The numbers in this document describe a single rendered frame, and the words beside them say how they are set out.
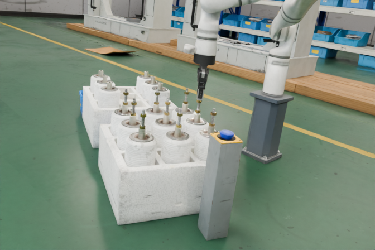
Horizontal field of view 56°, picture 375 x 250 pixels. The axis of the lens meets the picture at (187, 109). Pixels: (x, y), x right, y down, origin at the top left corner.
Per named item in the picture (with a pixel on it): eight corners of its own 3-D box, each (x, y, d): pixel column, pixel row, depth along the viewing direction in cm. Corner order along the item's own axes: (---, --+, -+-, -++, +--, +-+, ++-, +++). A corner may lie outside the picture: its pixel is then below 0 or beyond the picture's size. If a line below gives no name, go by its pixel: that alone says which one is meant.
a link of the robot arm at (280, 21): (282, -6, 129) (308, -3, 128) (269, 22, 155) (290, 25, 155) (280, 18, 127) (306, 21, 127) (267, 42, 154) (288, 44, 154)
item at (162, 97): (163, 121, 176) (166, 86, 171) (169, 128, 168) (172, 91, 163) (144, 121, 173) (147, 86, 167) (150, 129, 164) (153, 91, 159)
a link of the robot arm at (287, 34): (295, 20, 153) (288, 59, 158) (273, 17, 153) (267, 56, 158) (299, 21, 144) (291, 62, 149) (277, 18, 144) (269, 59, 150)
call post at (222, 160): (217, 222, 112) (231, 133, 103) (227, 237, 106) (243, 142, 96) (196, 226, 109) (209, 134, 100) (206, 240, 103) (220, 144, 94)
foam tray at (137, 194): (188, 158, 154) (192, 120, 149) (231, 208, 120) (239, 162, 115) (97, 166, 139) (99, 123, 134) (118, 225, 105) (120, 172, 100)
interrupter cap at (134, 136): (149, 133, 112) (149, 130, 112) (157, 142, 106) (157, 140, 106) (126, 134, 109) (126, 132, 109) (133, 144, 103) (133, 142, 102)
